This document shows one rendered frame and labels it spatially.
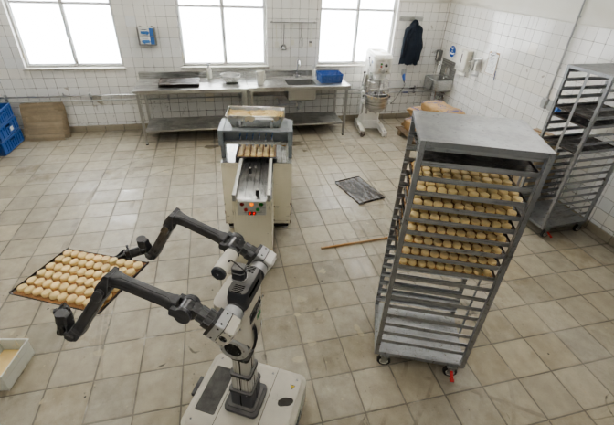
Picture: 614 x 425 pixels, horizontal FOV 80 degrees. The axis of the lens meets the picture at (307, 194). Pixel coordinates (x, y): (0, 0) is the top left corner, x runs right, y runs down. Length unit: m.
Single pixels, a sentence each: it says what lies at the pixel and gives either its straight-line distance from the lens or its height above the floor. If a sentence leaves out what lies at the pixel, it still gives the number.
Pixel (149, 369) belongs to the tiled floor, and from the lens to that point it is 3.17.
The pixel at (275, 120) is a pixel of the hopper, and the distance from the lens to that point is 3.61.
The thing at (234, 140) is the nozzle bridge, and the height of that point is 1.05.
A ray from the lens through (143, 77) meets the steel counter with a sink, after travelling 6.82.
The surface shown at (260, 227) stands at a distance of 3.31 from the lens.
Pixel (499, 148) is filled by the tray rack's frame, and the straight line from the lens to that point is 2.03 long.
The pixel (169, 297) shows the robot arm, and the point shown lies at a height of 1.31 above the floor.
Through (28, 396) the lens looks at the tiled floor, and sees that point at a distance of 3.39.
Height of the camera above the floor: 2.53
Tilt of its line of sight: 32 degrees down
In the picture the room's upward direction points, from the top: 3 degrees clockwise
